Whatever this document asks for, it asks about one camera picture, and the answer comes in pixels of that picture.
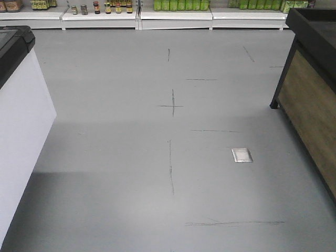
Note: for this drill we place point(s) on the metal floor outlet plate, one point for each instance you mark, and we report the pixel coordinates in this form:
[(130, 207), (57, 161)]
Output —
[(242, 155)]

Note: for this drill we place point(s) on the green drink package row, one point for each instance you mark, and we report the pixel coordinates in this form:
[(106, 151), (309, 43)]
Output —
[(181, 5)]

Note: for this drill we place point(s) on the dark sauce jar red lid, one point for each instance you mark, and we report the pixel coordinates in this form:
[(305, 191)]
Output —
[(96, 6)]

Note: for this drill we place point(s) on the white chest freezer black lid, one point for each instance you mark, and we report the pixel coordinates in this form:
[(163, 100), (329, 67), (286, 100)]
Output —
[(27, 114)]

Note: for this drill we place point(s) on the black wooden produce display stand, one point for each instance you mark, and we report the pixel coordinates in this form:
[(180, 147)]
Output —
[(306, 88)]

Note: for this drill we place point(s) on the white store shelving unit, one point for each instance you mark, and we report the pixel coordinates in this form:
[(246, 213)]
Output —
[(80, 14)]

